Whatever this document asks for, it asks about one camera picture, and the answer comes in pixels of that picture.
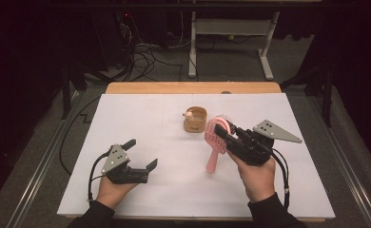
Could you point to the person's right hand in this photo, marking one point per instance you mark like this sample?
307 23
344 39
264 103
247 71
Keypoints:
258 180

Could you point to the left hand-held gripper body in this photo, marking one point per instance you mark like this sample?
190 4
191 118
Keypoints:
117 163

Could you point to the dark computer tower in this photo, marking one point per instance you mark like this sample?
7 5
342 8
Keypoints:
113 34

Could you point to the white metal stand frame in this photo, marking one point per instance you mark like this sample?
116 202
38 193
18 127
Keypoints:
231 27

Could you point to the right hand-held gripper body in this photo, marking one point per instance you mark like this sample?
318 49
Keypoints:
253 148

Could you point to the round wooden holder with figurine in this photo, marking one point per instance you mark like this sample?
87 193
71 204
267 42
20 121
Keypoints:
195 122

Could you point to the small yellow-green ball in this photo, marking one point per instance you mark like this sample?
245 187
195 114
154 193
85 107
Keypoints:
231 37

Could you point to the white table cover sheet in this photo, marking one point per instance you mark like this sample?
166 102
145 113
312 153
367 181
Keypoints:
174 158

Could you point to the black stand leg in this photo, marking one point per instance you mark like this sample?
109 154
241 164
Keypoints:
320 85
72 82

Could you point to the person's left hand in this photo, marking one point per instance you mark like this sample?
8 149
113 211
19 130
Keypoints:
113 191

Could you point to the pink hairbrush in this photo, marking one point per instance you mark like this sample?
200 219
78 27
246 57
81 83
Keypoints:
212 155

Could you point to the metal floor rail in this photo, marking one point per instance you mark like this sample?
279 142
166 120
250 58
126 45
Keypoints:
348 164
37 171

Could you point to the wooden table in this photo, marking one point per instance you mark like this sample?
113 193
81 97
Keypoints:
174 87

